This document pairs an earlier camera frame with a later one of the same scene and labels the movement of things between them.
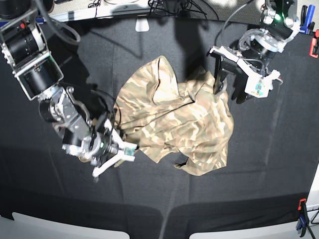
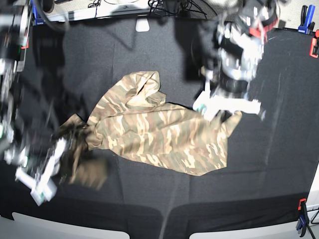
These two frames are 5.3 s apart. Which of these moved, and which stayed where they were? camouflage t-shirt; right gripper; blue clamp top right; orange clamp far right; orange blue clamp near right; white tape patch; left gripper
Moved: left gripper; right gripper; camouflage t-shirt
Stayed: orange blue clamp near right; blue clamp top right; orange clamp far right; white tape patch
